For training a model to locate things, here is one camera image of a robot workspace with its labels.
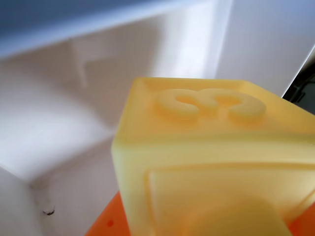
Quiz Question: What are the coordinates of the white open cardboard box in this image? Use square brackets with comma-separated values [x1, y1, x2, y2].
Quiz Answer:
[0, 0, 315, 236]

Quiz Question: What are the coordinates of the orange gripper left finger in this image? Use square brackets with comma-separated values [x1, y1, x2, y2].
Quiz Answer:
[84, 191, 131, 236]

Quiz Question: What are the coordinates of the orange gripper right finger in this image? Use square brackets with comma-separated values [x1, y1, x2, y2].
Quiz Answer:
[286, 193, 315, 236]

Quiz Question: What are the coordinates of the yellow toy block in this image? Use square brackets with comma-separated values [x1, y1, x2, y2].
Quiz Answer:
[111, 76, 315, 236]

